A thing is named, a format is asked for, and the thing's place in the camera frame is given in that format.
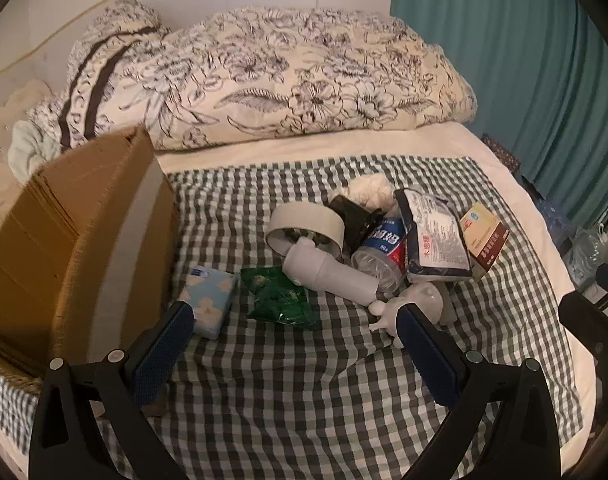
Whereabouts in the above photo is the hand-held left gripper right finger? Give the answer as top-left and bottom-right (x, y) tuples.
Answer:
(395, 304), (567, 480)

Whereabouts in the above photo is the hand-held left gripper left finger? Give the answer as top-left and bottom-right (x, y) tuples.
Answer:
(30, 301), (195, 480)

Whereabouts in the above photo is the white figurine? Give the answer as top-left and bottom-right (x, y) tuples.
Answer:
(369, 280), (443, 348)

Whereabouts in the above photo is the green snack packet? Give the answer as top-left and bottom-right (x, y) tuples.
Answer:
(240, 266), (323, 331)

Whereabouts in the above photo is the clear floss pick jar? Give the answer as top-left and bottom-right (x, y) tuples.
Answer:
(351, 212), (409, 297)

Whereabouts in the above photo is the beige and maroon medicine box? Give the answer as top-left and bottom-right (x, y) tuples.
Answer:
(459, 201), (511, 281)

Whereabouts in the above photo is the brown cardboard box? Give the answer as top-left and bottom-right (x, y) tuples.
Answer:
(0, 126), (181, 391)

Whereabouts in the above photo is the light blue tissue pack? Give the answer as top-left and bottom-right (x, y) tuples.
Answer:
(178, 265), (239, 337)

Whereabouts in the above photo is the blue wrapped bottle pack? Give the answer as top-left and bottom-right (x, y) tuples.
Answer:
(534, 185), (577, 241)

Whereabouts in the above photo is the silver packet with black edges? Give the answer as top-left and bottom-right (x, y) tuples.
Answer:
(394, 187), (474, 281)

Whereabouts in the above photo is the white handheld device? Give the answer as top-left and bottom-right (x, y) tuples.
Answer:
(283, 239), (379, 307)

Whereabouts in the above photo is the green checkered cloth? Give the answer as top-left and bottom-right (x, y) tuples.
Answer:
(0, 155), (585, 480)

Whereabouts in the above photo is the black plastic object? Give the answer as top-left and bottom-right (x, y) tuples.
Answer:
(329, 195), (385, 261)

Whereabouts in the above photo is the dark patterned box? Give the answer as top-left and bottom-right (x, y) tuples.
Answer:
(481, 132), (522, 173)

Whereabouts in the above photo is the light green cloth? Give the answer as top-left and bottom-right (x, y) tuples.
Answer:
(10, 121), (52, 183)

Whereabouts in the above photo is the teal curtain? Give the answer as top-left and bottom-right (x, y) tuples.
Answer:
(390, 0), (608, 226)

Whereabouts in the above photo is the floral pillow with dark stripe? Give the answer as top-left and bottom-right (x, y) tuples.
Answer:
(26, 0), (172, 148)

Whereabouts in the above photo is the floral patterned pillow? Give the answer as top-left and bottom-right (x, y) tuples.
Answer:
(148, 7), (477, 151)

